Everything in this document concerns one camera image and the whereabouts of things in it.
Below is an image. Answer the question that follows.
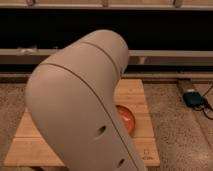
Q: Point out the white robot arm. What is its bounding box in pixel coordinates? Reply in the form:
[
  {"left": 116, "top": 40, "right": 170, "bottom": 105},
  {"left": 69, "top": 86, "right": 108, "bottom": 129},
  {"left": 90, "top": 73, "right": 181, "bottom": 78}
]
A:
[{"left": 25, "top": 30, "right": 147, "bottom": 171}]

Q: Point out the orange plate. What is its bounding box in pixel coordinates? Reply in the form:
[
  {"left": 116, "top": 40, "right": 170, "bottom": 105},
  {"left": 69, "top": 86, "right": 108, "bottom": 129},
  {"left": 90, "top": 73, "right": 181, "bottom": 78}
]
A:
[{"left": 116, "top": 105, "right": 136, "bottom": 134}]

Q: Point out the black power adapter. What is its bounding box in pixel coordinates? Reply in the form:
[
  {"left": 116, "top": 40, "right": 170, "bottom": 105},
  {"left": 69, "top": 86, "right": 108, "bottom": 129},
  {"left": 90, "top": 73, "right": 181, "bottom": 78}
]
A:
[{"left": 183, "top": 89, "right": 203, "bottom": 107}]

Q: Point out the black cable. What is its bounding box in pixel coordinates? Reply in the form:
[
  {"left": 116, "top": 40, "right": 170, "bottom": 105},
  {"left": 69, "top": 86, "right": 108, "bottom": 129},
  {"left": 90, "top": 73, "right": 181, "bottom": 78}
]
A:
[{"left": 198, "top": 83, "right": 213, "bottom": 120}]

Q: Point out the grey metal rail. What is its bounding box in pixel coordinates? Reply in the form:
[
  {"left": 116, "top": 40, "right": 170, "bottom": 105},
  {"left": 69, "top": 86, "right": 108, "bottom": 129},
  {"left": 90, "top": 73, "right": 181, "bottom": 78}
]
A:
[{"left": 0, "top": 48, "right": 213, "bottom": 65}]

